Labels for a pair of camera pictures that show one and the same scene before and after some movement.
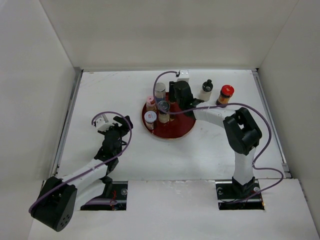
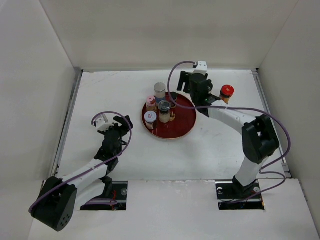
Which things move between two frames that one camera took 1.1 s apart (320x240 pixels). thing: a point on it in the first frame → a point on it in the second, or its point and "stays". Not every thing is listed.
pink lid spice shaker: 150,107 stays
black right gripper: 172,90 → 185,78
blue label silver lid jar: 160,92 stays
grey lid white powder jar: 163,117 stays
